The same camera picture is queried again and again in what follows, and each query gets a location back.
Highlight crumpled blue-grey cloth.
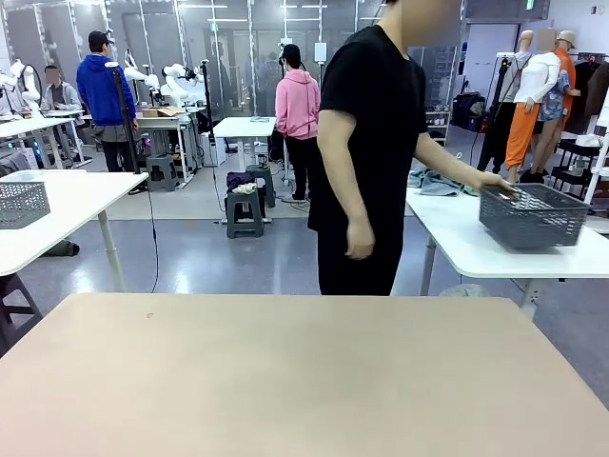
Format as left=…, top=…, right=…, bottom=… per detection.
left=408, top=167, right=481, bottom=197

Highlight person's left hand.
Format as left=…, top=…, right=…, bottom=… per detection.
left=473, top=170, right=523, bottom=200

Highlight mannequin in white shirt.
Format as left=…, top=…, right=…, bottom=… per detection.
left=504, top=27, right=563, bottom=185

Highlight person in pink hoodie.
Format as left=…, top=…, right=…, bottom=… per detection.
left=274, top=44, right=323, bottom=202

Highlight person's right hand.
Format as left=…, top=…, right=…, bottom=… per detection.
left=345, top=219, right=377, bottom=261

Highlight person's right forearm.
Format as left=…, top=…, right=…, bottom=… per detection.
left=317, top=142, right=375, bottom=225

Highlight mannequin with grey vest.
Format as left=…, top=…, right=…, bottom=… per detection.
left=478, top=30, right=537, bottom=173

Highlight mannequin in orange with hat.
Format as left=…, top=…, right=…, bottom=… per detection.
left=540, top=29, right=582, bottom=177

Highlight black stool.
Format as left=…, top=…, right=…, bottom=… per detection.
left=0, top=273, right=44, bottom=358

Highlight black slim tripod stand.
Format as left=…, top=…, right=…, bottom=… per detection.
left=199, top=59, right=220, bottom=167

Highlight black floor cable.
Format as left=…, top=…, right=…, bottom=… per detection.
left=146, top=188, right=160, bottom=293

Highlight pile of purple and beige clothes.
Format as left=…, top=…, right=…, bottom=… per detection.
left=226, top=170, right=259, bottom=195

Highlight dark grey perforated basket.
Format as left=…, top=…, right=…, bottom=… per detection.
left=478, top=183, right=591, bottom=251

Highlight grey round bin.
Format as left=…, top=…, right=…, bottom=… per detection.
left=437, top=284, right=489, bottom=299

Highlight wooden shoe rack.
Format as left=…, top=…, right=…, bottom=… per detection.
left=425, top=109, right=452, bottom=147

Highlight white workbench desk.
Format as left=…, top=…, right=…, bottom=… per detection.
left=135, top=109, right=208, bottom=185

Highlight white background desk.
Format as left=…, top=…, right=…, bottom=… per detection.
left=212, top=116, right=278, bottom=172

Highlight rack of dark clothes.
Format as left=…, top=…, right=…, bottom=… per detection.
left=568, top=51, right=609, bottom=134

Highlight grey patterned basket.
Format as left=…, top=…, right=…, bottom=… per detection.
left=0, top=180, right=51, bottom=230

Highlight black luggage bags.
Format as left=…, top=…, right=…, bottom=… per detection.
left=451, top=92, right=486, bottom=132

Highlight person's left forearm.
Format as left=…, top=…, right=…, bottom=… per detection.
left=412, top=130, right=486, bottom=189

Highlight black utility cart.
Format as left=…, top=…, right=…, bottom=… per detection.
left=551, top=137, right=608, bottom=201

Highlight dark green floor bag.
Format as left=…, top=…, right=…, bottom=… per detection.
left=42, top=240, right=80, bottom=258

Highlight long white desk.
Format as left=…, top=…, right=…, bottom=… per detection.
left=0, top=116, right=87, bottom=170

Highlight seated person in grey top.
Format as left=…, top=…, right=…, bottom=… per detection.
left=40, top=65, right=85, bottom=163

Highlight grey plastic step stool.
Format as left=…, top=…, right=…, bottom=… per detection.
left=246, top=164, right=277, bottom=209
left=146, top=153, right=181, bottom=192
left=226, top=189, right=266, bottom=239

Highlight man in blue hoodie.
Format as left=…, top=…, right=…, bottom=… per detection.
left=75, top=30, right=141, bottom=173

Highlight person in black t-shirt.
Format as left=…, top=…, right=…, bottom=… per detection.
left=306, top=0, right=462, bottom=297

